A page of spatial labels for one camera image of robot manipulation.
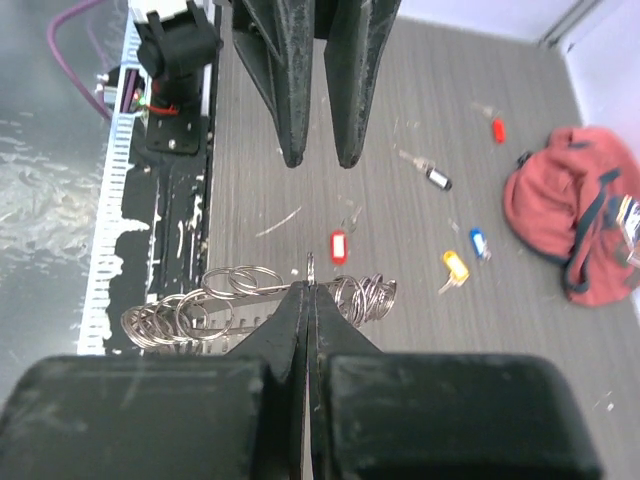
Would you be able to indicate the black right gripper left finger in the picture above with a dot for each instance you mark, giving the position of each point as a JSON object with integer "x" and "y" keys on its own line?
{"x": 236, "y": 416}

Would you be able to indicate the key with yellow tag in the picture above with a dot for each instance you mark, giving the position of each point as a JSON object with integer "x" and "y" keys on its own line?
{"x": 458, "y": 271}

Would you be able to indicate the key with red white tag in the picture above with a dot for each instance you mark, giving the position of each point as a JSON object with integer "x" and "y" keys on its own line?
{"x": 339, "y": 238}

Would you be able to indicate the key with blue tag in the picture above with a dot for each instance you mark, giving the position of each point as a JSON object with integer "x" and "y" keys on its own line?
{"x": 480, "y": 245}

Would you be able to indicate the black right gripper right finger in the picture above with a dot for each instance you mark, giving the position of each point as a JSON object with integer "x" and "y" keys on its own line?
{"x": 377, "y": 415}

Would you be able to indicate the white slotted cable duct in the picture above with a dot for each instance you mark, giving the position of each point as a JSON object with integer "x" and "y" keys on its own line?
{"x": 104, "y": 264}

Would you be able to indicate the red crumpled shirt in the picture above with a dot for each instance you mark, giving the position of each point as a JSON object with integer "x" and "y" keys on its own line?
{"x": 576, "y": 203}

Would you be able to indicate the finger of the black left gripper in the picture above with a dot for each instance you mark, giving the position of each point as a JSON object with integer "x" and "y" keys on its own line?
{"x": 355, "y": 45}
{"x": 274, "y": 41}

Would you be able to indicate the key with black tag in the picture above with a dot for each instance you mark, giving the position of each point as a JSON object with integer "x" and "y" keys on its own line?
{"x": 428, "y": 169}

